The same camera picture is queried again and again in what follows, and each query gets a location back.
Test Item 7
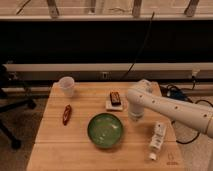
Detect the green ceramic bowl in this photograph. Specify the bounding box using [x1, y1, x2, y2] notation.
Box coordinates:
[87, 113, 124, 149]

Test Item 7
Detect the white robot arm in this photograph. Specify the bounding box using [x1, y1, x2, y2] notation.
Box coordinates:
[126, 79, 213, 139]

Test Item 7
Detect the brown chocolate bar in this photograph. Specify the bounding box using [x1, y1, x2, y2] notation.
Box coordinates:
[110, 92, 121, 106]

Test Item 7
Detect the white tube with cap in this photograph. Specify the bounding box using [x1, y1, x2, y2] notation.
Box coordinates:
[149, 122, 166, 161]

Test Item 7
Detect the white square coaster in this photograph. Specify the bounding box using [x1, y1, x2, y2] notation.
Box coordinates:
[105, 100, 123, 111]

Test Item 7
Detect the white baseboard heater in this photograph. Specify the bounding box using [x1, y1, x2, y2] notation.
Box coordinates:
[5, 62, 213, 81]

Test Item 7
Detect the red chili pepper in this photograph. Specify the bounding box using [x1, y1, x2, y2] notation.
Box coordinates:
[62, 105, 72, 126]

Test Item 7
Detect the translucent plastic measuring cup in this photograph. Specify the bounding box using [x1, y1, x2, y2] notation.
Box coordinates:
[58, 76, 75, 97]

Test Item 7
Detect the black office chair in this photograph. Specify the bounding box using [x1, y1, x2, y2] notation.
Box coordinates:
[0, 64, 36, 150]

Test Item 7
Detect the black cable on floor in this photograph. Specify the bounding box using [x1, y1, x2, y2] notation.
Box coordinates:
[160, 83, 213, 146]

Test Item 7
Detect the white wall plug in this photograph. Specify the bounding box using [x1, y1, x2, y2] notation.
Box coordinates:
[191, 68, 200, 78]

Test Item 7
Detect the black hanging cable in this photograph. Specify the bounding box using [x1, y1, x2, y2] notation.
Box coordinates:
[119, 11, 156, 82]

